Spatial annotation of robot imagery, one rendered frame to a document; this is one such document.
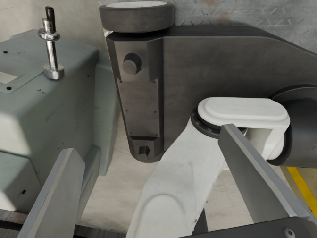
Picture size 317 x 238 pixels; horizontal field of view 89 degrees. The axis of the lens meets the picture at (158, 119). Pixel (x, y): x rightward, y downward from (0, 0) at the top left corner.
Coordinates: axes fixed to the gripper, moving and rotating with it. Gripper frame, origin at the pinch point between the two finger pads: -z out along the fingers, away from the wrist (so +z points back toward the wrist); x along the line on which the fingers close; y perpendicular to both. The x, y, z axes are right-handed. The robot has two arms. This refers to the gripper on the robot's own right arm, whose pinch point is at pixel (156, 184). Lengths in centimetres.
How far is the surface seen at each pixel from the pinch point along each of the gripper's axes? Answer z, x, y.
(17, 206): -22, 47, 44
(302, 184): -38, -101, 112
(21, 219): -19, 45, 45
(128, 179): -101, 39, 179
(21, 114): -34, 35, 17
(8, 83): -45, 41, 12
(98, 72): -84, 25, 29
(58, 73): -51, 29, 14
